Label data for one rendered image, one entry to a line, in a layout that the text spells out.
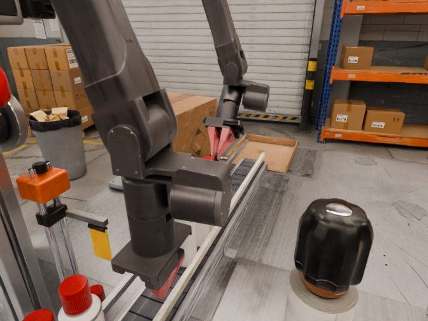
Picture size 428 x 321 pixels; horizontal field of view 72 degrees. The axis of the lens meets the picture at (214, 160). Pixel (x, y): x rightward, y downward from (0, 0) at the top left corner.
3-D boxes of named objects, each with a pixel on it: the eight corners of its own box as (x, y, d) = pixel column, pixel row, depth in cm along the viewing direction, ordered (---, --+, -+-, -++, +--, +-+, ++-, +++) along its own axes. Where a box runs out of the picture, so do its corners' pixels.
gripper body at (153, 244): (193, 235, 43) (191, 192, 40) (155, 289, 34) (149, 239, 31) (155, 225, 45) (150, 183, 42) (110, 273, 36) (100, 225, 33)
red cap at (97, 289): (97, 309, 61) (95, 299, 60) (85, 304, 62) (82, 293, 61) (109, 297, 64) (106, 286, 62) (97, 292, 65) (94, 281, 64)
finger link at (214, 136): (227, 156, 71) (235, 121, 73) (200, 152, 73) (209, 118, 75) (233, 165, 77) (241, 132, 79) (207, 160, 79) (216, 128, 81)
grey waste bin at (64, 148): (71, 186, 275) (57, 123, 250) (34, 180, 286) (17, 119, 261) (99, 167, 313) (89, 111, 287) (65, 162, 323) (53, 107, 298)
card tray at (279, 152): (286, 173, 118) (287, 164, 116) (225, 163, 127) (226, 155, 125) (296, 148, 143) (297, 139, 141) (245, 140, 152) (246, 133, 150)
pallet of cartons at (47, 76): (79, 142, 382) (60, 48, 334) (26, 137, 400) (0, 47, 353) (126, 117, 488) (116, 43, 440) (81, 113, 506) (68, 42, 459)
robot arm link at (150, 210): (135, 153, 37) (109, 172, 32) (186, 158, 35) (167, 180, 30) (141, 199, 40) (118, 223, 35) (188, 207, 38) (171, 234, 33)
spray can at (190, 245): (191, 271, 64) (187, 190, 56) (170, 265, 66) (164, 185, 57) (200, 255, 68) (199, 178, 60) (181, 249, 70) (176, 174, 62)
